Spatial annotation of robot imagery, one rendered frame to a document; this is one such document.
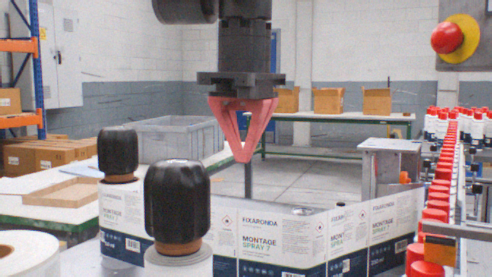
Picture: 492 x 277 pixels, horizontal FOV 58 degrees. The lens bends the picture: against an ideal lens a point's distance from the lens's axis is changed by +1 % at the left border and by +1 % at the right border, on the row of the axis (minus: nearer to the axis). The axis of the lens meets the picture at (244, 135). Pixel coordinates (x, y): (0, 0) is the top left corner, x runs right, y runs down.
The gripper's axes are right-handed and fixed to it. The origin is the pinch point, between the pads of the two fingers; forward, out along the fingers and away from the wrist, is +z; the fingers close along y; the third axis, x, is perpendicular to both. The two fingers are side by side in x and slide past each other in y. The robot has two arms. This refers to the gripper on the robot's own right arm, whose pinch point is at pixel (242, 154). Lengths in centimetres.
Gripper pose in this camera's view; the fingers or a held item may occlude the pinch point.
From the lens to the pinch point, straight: 49.1
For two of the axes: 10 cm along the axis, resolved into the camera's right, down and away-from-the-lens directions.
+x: 9.1, 0.7, -4.0
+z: -0.2, 9.9, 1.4
